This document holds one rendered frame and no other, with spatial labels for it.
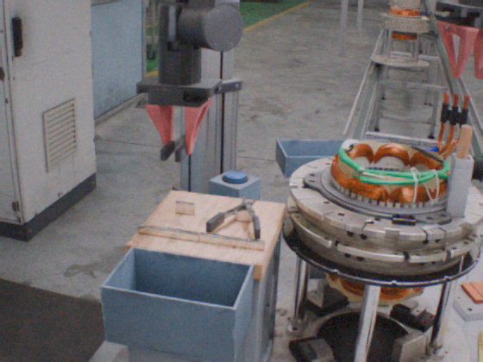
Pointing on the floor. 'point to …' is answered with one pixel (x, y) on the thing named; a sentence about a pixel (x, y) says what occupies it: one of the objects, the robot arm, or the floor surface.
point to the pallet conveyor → (371, 109)
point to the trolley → (152, 34)
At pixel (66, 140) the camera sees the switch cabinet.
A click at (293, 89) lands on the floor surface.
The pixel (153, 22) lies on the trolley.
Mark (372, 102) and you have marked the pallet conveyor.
